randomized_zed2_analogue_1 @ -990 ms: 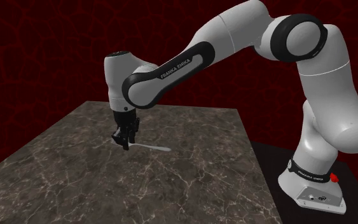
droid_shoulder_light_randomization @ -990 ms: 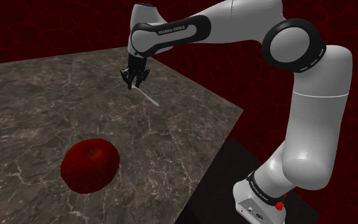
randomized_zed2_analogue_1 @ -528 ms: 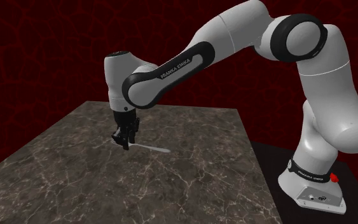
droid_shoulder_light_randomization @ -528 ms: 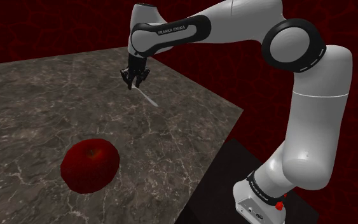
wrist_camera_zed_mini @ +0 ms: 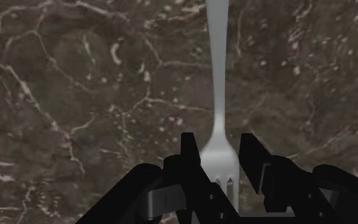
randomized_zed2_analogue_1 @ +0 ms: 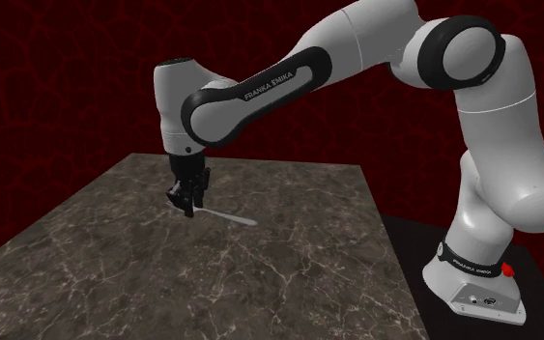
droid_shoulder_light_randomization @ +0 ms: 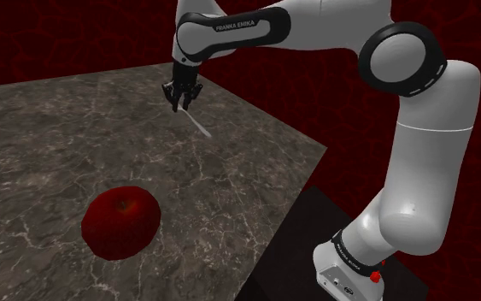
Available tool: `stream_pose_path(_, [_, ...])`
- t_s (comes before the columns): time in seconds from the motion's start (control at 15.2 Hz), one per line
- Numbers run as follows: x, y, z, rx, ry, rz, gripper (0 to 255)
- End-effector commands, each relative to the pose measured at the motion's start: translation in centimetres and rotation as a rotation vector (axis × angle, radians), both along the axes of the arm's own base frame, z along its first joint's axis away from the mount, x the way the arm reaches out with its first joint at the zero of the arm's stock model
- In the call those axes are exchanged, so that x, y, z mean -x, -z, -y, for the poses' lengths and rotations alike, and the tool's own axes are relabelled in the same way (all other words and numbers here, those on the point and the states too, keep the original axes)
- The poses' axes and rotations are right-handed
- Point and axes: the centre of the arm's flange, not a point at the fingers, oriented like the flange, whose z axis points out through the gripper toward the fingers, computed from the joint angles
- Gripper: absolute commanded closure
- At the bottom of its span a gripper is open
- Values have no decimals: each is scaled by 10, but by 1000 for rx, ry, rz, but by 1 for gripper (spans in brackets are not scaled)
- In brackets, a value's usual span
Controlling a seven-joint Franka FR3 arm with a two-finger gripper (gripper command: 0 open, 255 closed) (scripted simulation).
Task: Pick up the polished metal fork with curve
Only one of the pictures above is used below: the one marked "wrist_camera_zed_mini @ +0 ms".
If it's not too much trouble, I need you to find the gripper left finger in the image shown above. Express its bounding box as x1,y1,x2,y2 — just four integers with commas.
74,132,241,224

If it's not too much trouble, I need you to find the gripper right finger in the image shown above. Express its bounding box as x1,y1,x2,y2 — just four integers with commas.
238,132,358,224

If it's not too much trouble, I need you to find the silver metal fork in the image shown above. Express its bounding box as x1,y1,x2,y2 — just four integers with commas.
199,0,241,214

